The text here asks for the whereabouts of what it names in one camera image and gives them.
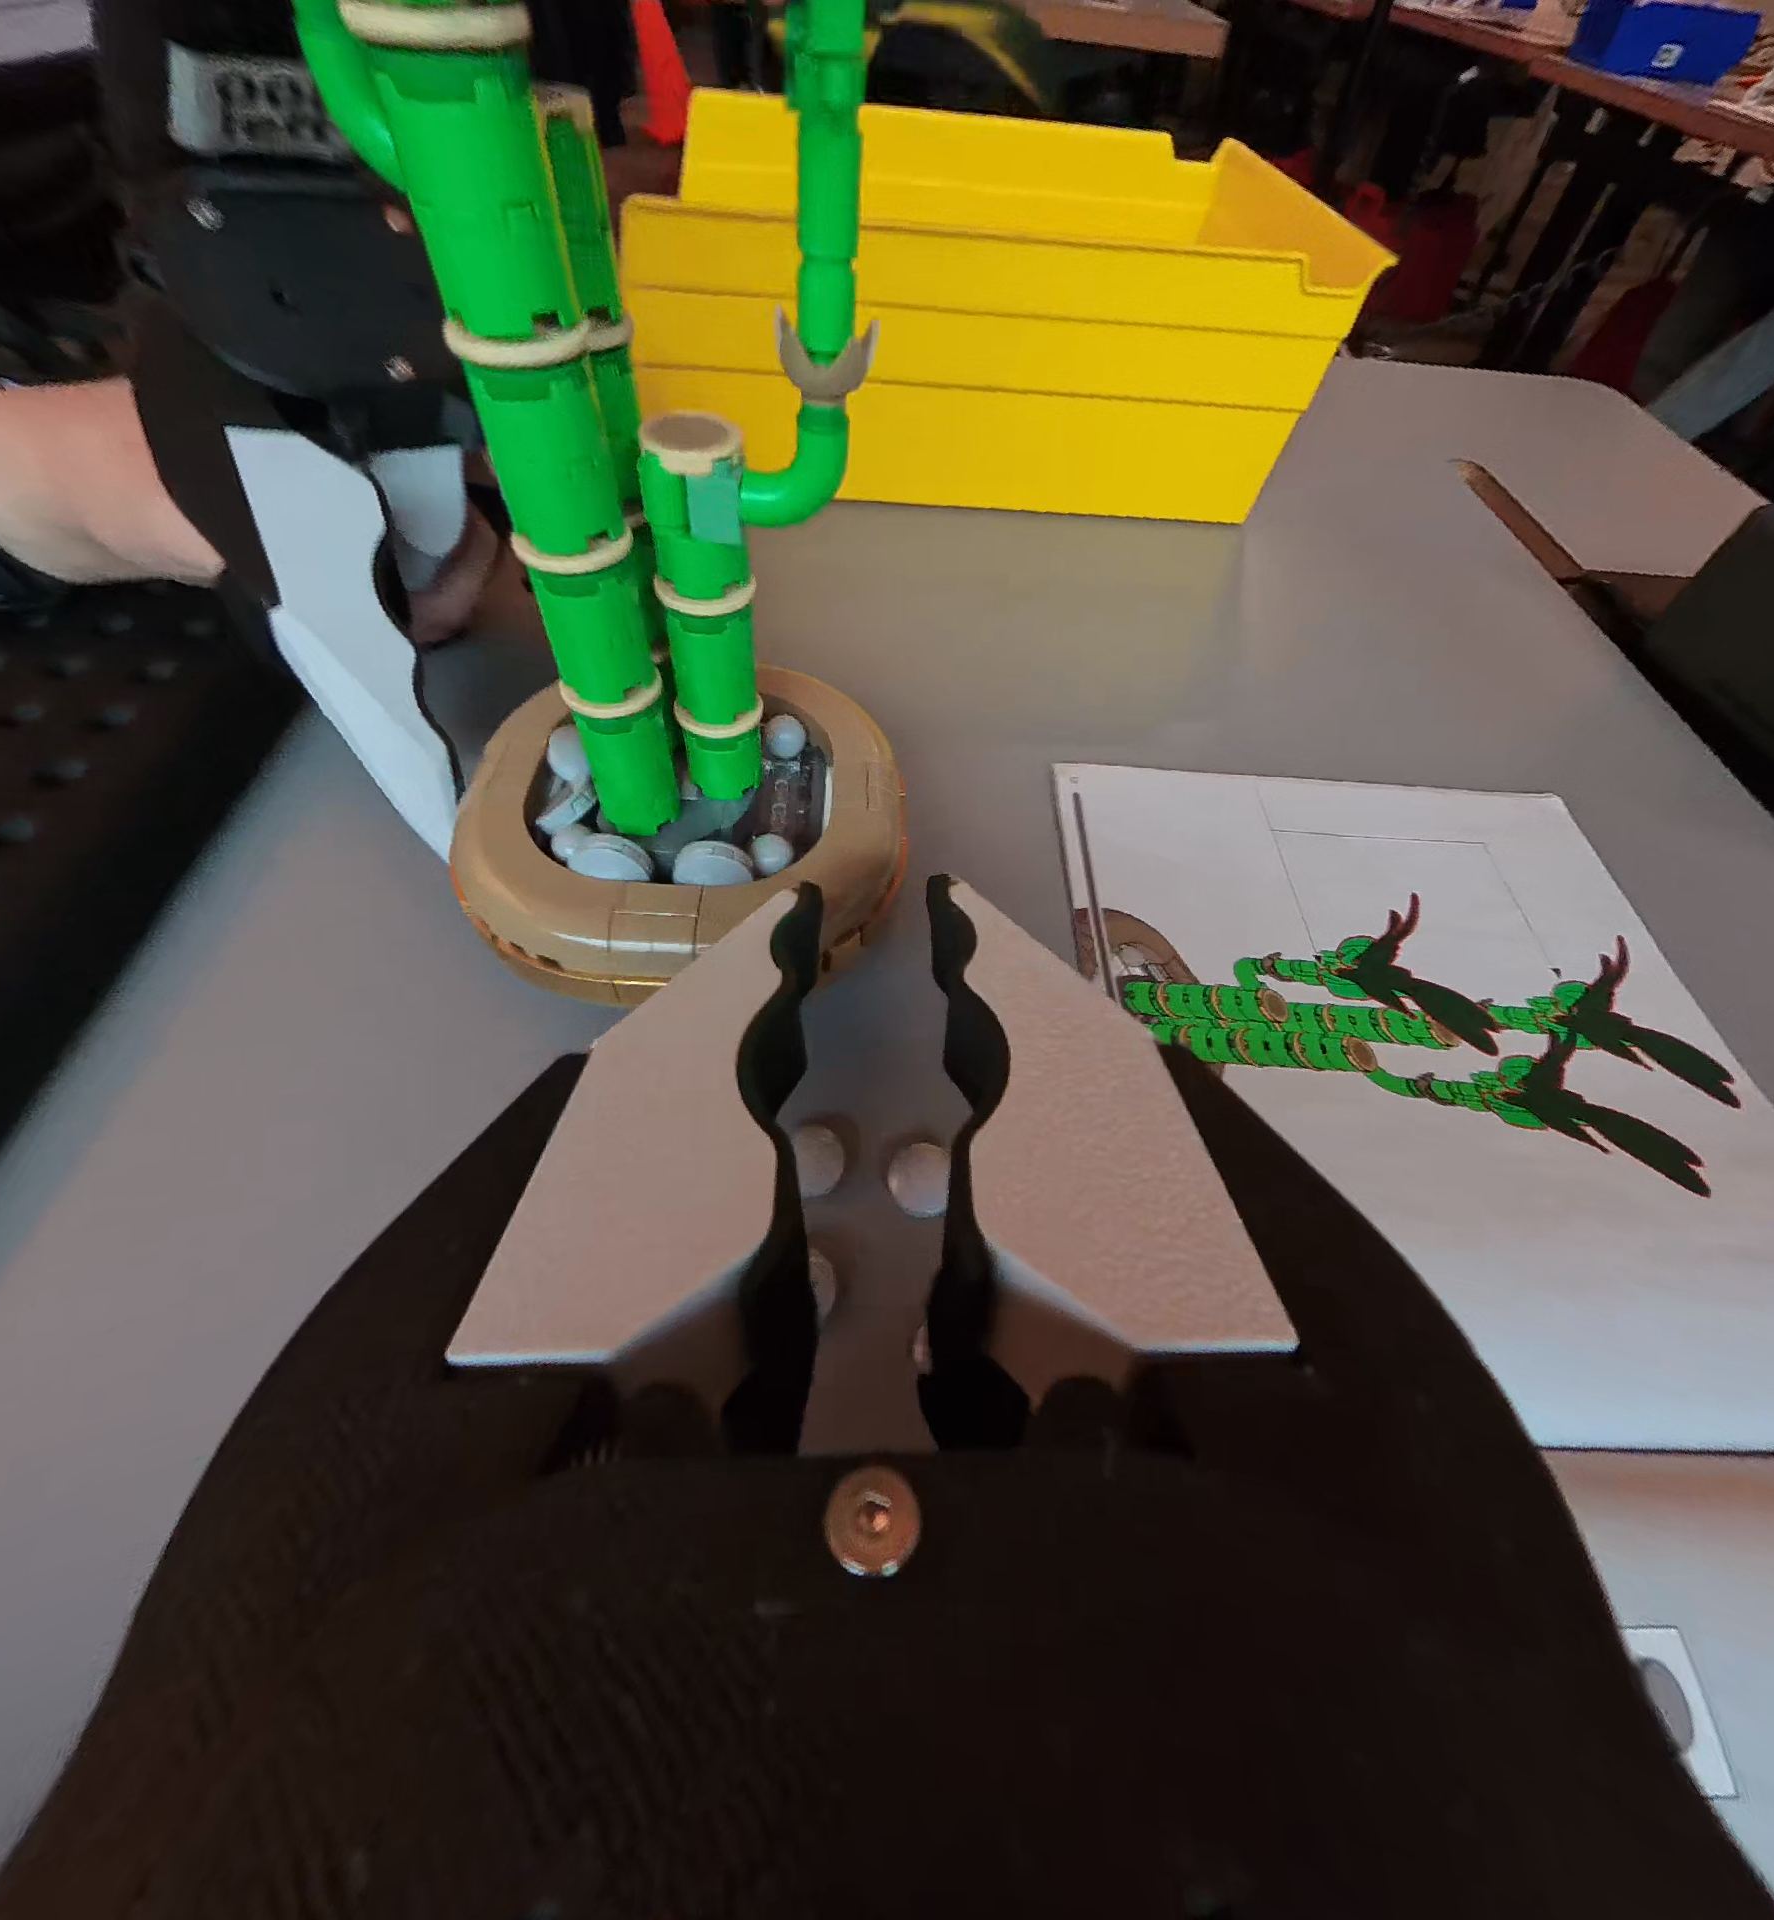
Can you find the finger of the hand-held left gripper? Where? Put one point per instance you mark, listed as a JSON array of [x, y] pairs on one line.
[[326, 571]]

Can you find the stacked yellow storage bins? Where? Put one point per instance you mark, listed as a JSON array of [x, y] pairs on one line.
[[1052, 419]]

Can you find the cluster of white lego pebbles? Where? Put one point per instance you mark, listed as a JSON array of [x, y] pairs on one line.
[[918, 1177]]

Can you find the cluttered wooden desk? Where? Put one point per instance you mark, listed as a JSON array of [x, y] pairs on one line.
[[1696, 121]]

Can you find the blue plastic bin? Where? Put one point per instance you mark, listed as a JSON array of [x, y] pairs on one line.
[[1667, 38]]

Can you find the lego instruction booklet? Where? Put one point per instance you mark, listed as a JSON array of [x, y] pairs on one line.
[[1426, 840]]

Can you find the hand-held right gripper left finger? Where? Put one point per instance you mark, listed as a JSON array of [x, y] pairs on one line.
[[632, 1215]]

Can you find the green lego bamboo plant model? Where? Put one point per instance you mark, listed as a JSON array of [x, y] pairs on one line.
[[556, 931]]

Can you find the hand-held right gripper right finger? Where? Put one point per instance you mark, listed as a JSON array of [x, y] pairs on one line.
[[1112, 1215]]

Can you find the person's left hand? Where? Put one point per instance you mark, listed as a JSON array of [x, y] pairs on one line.
[[78, 481]]

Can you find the red bag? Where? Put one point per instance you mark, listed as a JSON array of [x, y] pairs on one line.
[[1412, 256]]

